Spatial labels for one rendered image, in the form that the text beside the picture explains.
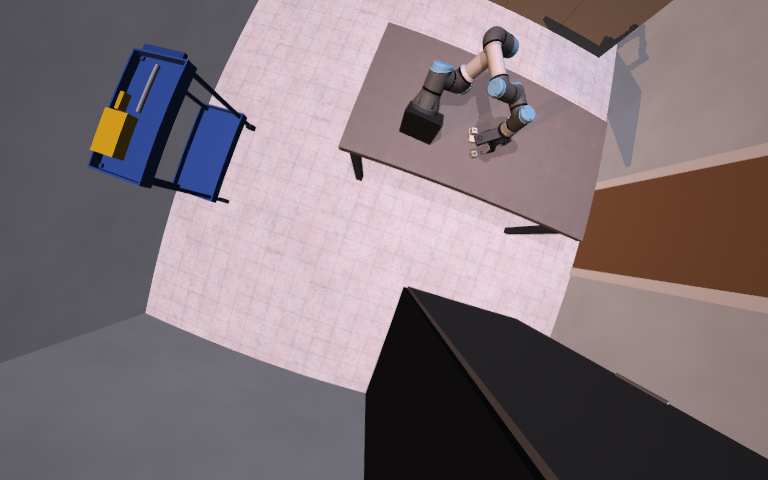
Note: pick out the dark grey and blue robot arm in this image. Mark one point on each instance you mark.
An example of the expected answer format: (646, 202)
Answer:
(443, 77)

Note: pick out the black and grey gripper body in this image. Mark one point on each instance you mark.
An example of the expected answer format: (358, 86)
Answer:
(500, 141)

